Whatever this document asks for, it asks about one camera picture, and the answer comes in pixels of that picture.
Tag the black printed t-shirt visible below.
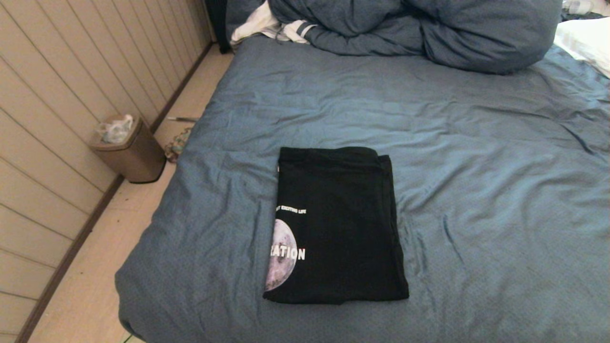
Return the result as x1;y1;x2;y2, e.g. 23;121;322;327
263;146;410;305

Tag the white striped garment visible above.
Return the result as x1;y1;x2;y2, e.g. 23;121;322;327
231;0;317;46

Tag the brown trash bin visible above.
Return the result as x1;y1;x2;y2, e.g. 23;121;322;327
89;114;167;184

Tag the black bedside furniture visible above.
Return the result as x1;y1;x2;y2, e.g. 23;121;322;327
205;0;233;54

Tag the bed with blue sheet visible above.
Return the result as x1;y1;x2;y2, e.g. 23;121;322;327
114;33;610;343

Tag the blue bunched duvet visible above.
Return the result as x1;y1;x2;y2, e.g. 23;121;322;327
267;0;563;75

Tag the clear plastic bin bag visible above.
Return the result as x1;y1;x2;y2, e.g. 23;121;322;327
95;114;134;144

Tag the white pillow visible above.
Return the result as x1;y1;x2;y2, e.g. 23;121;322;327
554;17;610;79

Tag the white crumpled cloth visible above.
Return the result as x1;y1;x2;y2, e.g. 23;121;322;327
562;0;610;16

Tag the colourful rope toy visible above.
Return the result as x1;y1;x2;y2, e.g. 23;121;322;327
164;126;192;163

